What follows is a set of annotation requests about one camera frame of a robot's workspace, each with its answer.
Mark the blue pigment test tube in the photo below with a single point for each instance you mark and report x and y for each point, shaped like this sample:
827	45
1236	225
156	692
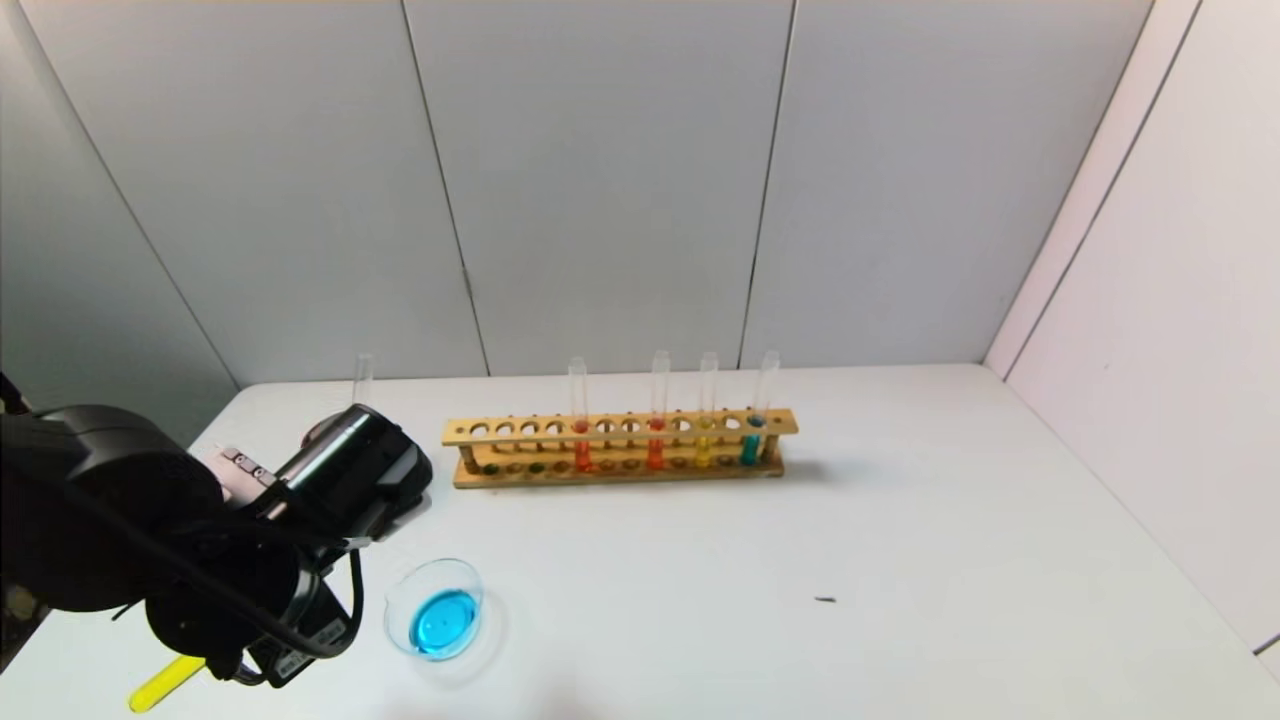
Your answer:
750	450
363	378

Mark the yellow pigment test tube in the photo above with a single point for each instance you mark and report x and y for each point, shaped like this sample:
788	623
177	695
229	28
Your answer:
165	685
703	452

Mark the red plastic cup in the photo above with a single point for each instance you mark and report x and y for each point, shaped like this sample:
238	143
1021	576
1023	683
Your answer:
318	431

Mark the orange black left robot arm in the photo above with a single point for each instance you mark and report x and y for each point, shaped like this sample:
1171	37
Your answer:
100	500

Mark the orange pigment test tube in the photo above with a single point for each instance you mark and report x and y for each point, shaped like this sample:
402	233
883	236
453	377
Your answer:
582	455
655	453

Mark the clear glass beaker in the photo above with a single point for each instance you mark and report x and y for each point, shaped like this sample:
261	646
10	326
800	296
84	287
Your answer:
440	618

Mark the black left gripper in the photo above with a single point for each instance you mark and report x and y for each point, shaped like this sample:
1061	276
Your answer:
302	648

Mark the wooden test tube rack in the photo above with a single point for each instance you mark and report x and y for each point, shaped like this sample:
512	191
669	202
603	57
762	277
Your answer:
620	436

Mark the black mounted wrist camera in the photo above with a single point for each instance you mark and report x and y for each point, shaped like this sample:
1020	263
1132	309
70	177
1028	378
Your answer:
350	470

